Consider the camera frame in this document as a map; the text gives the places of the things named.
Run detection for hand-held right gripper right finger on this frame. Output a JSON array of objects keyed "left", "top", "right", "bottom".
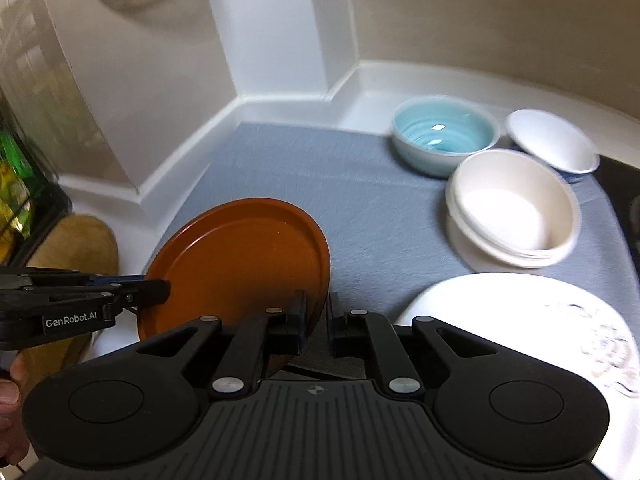
[{"left": 327, "top": 292, "right": 501, "bottom": 396}]

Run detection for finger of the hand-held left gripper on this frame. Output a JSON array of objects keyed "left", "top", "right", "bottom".
[
  {"left": 75, "top": 272, "right": 148, "bottom": 287},
  {"left": 112, "top": 280, "right": 172, "bottom": 311}
]

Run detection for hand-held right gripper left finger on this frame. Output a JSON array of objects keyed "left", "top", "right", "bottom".
[{"left": 142, "top": 290, "right": 308, "bottom": 398}]

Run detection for brown round plate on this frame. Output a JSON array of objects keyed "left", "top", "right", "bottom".
[{"left": 136, "top": 198, "right": 332, "bottom": 378}]

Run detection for white floral plate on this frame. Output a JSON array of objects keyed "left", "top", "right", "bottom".
[{"left": 392, "top": 273, "right": 640, "bottom": 466}]

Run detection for teal ceramic bowl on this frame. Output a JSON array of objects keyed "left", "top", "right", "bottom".
[{"left": 390, "top": 96, "right": 501, "bottom": 178}]

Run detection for white bowl with blue outside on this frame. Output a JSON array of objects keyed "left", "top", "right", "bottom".
[{"left": 505, "top": 109, "right": 601, "bottom": 184}]

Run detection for person's left hand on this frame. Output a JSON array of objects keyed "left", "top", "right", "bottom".
[{"left": 0, "top": 355, "right": 32, "bottom": 467}]

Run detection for wooden cutting board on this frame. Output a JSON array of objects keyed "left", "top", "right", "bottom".
[{"left": 20, "top": 214, "right": 120, "bottom": 391}]

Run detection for black crate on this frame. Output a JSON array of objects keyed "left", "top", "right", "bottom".
[{"left": 0, "top": 105, "right": 73, "bottom": 267}]

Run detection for green packets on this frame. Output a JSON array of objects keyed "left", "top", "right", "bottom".
[{"left": 0, "top": 130, "right": 35, "bottom": 241}]

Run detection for grey table mat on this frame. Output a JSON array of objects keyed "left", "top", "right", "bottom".
[{"left": 150, "top": 121, "right": 626, "bottom": 376}]

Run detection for translucent plastic panel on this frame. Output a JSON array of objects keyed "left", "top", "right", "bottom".
[{"left": 0, "top": 0, "right": 126, "bottom": 186}]

